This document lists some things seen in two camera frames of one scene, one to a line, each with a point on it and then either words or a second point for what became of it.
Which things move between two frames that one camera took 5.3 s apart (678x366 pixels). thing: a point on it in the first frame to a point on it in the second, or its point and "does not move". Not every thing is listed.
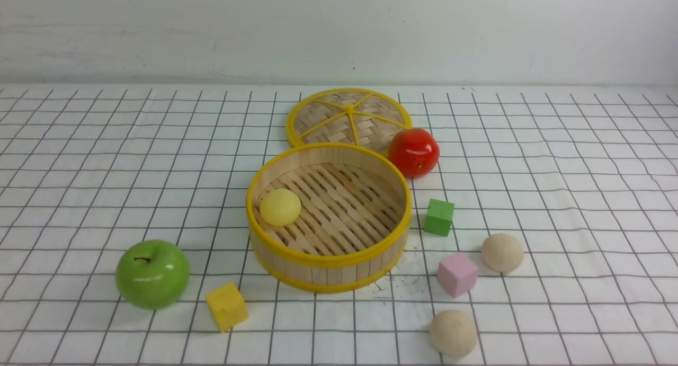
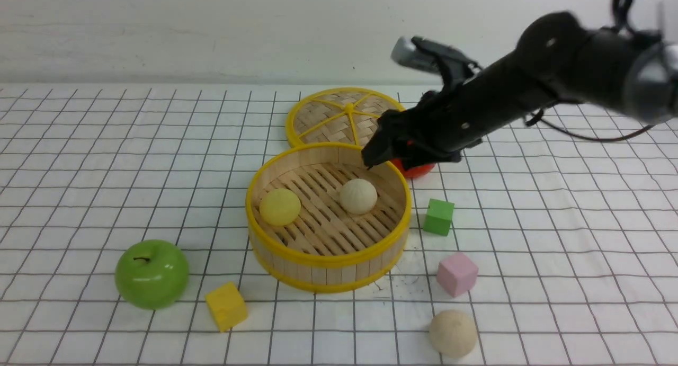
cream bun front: [453, 334] does not move
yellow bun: [280, 207] does not move
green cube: [438, 217] does not move
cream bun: [502, 252] to [358, 196]
